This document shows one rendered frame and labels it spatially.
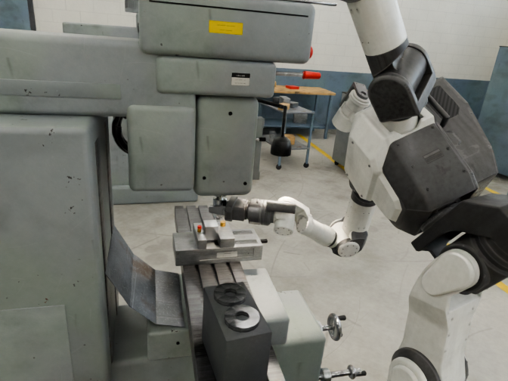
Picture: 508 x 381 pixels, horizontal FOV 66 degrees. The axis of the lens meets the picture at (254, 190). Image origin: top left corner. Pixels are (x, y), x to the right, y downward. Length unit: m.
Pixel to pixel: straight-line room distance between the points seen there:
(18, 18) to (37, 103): 6.79
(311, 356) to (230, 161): 0.85
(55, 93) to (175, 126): 0.31
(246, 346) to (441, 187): 0.59
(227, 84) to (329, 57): 7.39
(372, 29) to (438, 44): 8.88
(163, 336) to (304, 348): 0.54
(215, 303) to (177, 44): 0.69
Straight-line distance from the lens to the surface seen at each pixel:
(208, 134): 1.18
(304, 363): 1.69
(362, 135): 1.00
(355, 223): 1.39
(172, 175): 1.19
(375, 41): 0.89
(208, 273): 1.55
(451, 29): 9.90
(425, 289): 1.03
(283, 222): 1.30
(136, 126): 1.14
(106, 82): 1.14
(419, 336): 1.14
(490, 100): 7.18
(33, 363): 1.42
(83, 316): 1.30
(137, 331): 1.62
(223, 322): 1.04
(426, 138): 1.01
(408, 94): 0.91
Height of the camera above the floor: 1.80
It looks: 22 degrees down
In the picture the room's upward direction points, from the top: 5 degrees clockwise
